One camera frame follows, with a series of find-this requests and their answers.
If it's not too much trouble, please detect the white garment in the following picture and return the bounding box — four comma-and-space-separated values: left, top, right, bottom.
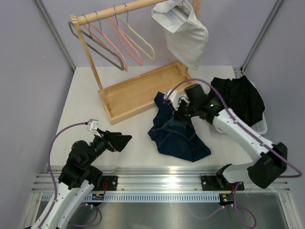
151, 0, 209, 70

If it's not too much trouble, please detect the pink hanger with black garment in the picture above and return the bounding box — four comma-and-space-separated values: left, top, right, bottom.
106, 6, 142, 66

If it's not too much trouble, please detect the dark blue garment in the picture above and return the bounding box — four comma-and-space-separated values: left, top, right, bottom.
148, 92, 211, 162

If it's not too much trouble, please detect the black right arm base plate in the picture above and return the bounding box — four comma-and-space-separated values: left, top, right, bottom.
200, 175, 237, 191

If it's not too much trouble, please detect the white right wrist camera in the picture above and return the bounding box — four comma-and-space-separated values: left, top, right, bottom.
163, 90, 189, 111

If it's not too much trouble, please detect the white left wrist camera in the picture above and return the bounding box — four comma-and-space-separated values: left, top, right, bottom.
86, 119, 101, 137

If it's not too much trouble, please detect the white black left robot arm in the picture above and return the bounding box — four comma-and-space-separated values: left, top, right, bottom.
31, 129, 132, 229

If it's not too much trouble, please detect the white slotted cable duct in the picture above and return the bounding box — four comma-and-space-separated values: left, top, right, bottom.
41, 193, 221, 203

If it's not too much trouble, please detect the aluminium mounting rail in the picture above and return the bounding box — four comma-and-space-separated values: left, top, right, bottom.
31, 166, 290, 193

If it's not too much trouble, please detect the wooden clothes rack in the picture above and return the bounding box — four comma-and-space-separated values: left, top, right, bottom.
69, 0, 194, 125

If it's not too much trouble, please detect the black garment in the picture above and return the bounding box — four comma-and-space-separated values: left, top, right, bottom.
211, 75, 265, 126

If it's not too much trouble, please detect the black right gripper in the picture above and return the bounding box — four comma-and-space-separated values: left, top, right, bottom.
171, 97, 199, 124

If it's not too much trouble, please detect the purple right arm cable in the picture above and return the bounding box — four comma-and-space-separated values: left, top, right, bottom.
165, 78, 303, 227

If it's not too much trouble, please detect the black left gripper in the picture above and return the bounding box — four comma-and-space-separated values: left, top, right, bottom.
83, 128, 132, 167

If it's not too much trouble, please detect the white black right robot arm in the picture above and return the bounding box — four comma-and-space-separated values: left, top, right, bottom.
167, 83, 287, 189

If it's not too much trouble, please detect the grey hanger with white garment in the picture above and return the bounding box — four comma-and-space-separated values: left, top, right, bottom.
175, 0, 189, 18

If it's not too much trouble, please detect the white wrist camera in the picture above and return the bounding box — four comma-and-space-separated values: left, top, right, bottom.
163, 90, 189, 111
86, 119, 101, 137

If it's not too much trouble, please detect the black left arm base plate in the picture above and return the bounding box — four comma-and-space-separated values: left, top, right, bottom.
102, 176, 118, 191

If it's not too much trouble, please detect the white plastic basket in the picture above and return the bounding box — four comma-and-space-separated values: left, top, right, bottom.
214, 81, 268, 135

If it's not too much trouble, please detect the wooden hanger with blue garment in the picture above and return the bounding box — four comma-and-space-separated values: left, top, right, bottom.
117, 3, 156, 62

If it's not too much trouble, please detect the grey metal hanger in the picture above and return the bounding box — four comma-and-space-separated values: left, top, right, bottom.
67, 14, 126, 72

